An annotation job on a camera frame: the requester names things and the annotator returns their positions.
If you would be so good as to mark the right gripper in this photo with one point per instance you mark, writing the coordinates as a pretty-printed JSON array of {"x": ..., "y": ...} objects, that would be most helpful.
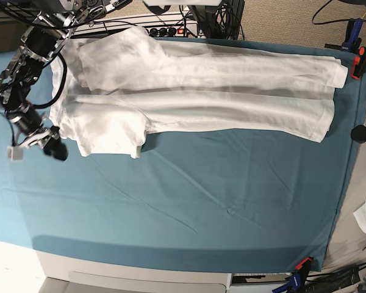
[{"x": 33, "y": 132}]

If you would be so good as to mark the white T-shirt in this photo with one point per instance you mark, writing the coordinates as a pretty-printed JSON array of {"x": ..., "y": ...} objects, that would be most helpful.
[{"x": 115, "y": 91}]

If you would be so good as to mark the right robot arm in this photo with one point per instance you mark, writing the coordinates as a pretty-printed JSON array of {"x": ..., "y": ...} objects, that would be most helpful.
[{"x": 50, "y": 26}]

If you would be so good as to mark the black orange clamp top right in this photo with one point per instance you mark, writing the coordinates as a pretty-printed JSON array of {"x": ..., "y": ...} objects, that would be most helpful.
[{"x": 359, "y": 65}]

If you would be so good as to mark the black orange clamp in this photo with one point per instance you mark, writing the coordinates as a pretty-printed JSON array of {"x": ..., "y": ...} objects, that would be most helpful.
[
  {"x": 359, "y": 65},
  {"x": 303, "y": 268}
]

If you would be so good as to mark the blue black clamp top right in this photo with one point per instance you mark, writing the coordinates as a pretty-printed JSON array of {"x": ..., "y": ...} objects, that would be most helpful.
[{"x": 352, "y": 40}]

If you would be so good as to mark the black orange clamp bottom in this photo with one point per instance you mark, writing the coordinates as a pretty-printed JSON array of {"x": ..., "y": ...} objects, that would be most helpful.
[{"x": 303, "y": 268}]

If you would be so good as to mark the blue clamp bottom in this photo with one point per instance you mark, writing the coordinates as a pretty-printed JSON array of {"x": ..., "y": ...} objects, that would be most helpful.
[{"x": 295, "y": 282}]

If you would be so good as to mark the teal table cloth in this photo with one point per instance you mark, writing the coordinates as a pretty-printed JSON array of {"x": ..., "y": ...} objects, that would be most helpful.
[{"x": 227, "y": 201}]

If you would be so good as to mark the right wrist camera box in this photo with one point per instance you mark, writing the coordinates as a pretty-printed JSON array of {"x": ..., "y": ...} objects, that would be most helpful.
[{"x": 14, "y": 153}]

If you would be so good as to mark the black power strip red switch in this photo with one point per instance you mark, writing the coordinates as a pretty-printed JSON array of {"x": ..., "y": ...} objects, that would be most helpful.
[{"x": 167, "y": 32}]

